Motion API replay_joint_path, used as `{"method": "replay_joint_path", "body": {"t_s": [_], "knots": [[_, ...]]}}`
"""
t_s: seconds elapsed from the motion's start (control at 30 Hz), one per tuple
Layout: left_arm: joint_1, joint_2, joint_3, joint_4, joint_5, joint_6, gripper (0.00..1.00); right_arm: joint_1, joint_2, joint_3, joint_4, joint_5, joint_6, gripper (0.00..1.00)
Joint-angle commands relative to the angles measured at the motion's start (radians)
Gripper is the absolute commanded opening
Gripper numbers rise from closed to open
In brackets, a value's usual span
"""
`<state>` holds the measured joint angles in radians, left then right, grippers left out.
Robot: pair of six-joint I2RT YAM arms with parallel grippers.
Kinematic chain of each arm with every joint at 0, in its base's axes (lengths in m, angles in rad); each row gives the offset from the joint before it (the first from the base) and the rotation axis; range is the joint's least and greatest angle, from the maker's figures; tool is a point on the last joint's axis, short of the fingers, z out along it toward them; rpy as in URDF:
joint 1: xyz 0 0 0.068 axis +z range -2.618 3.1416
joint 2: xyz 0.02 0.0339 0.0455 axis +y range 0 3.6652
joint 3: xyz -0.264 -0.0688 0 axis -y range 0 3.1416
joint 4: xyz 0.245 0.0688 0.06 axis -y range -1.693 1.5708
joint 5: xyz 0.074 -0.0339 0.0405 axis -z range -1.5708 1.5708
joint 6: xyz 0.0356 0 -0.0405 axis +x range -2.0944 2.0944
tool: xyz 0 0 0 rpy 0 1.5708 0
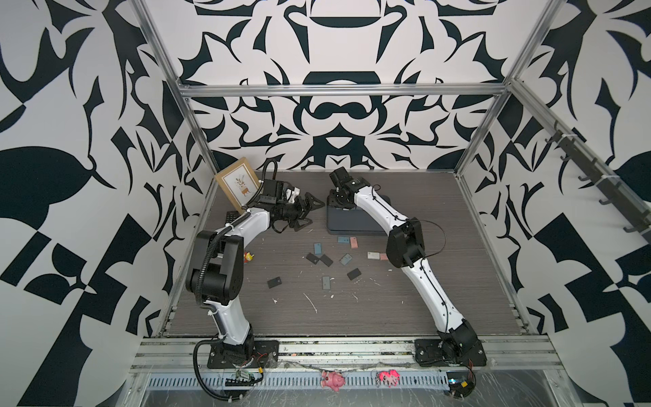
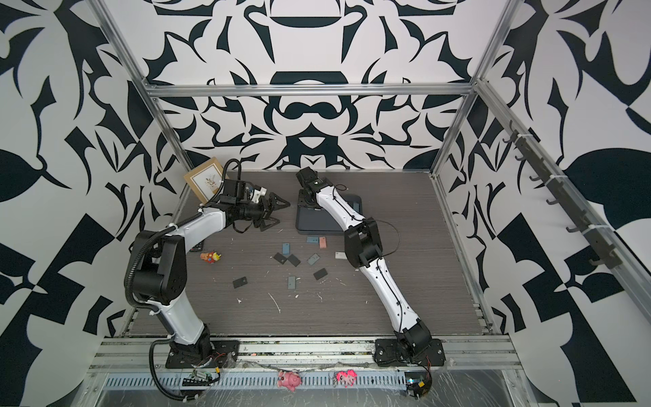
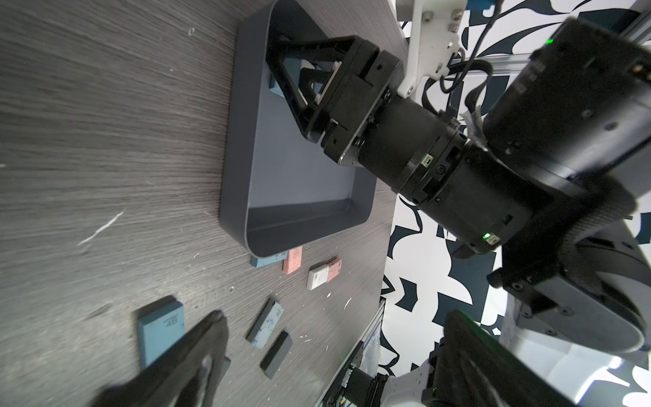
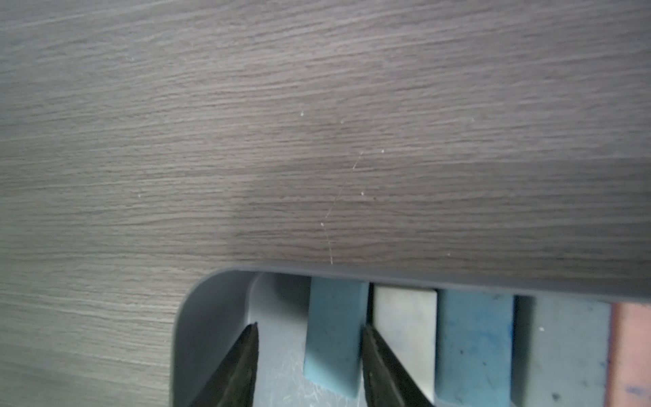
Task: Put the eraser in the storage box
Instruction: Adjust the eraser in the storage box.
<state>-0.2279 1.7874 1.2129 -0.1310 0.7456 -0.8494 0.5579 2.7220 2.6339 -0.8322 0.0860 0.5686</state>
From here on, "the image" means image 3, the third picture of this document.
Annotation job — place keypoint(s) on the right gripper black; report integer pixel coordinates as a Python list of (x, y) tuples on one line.
[(364, 78)]

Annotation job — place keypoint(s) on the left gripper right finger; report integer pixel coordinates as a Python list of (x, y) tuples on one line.
[(472, 369)]

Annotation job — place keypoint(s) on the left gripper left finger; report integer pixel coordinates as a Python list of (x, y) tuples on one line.
[(187, 374)]

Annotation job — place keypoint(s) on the blue eraser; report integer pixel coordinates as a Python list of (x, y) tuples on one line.
[(159, 326)]

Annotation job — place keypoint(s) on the dark grey storage tray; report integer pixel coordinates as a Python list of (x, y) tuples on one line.
[(280, 191)]

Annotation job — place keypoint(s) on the teal eraser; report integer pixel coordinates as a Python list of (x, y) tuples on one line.
[(270, 260)]

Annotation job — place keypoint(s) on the pink eraser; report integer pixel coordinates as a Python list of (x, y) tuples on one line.
[(334, 268), (293, 260)]

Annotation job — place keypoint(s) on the white eraser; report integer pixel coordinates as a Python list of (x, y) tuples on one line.
[(318, 277)]

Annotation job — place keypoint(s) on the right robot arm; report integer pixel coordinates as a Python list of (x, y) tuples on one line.
[(548, 175)]

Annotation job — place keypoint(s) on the black eraser lower centre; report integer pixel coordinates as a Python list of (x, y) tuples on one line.
[(276, 355)]

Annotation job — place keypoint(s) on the grey-blue eraser centre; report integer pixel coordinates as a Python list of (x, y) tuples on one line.
[(265, 324)]

